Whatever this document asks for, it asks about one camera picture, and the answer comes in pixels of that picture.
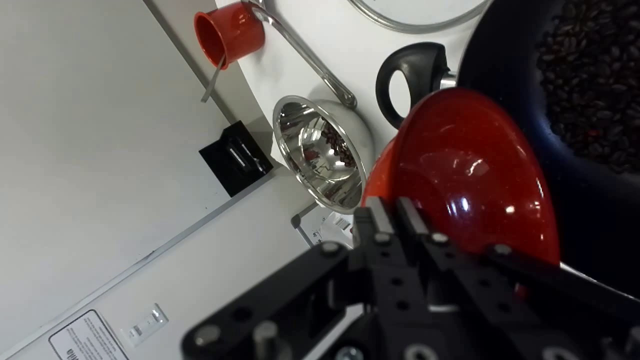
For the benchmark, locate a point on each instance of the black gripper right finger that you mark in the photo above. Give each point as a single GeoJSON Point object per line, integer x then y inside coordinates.
{"type": "Point", "coordinates": [412, 221]}

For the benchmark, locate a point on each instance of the stainless steel bowl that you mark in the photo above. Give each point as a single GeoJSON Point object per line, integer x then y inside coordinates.
{"type": "Point", "coordinates": [320, 152]}

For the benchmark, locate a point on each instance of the red bowl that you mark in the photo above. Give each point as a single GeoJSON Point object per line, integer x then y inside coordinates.
{"type": "Point", "coordinates": [466, 167]}

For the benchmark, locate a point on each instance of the white light switch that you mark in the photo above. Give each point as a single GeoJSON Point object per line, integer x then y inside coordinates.
{"type": "Point", "coordinates": [148, 322]}

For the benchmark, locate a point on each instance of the white wall sign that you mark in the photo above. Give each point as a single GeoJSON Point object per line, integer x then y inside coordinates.
{"type": "Point", "coordinates": [86, 336]}

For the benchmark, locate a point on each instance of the black wall tray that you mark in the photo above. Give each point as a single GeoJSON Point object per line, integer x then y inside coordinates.
{"type": "Point", "coordinates": [235, 160]}

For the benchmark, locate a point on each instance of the large metal spoon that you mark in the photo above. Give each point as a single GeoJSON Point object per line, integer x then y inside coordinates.
{"type": "Point", "coordinates": [313, 56]}

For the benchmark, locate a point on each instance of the red mug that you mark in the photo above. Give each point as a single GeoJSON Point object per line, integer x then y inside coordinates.
{"type": "Point", "coordinates": [232, 32]}

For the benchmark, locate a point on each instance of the small spoon in mug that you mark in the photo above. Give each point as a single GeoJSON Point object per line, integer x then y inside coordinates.
{"type": "Point", "coordinates": [212, 82]}

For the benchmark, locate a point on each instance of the glass pot lid black knob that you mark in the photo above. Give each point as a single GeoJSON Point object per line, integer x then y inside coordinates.
{"type": "Point", "coordinates": [412, 24]}

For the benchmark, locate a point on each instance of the black cooking pot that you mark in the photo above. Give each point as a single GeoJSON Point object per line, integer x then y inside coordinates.
{"type": "Point", "coordinates": [587, 213]}

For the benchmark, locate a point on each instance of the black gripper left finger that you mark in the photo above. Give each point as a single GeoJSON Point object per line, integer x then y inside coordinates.
{"type": "Point", "coordinates": [372, 223]}

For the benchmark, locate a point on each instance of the small whiteboard with drawings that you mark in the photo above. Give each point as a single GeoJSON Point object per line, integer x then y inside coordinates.
{"type": "Point", "coordinates": [326, 227]}

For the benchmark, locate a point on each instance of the dark beans pile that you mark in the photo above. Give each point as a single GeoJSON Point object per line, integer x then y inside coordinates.
{"type": "Point", "coordinates": [593, 87]}

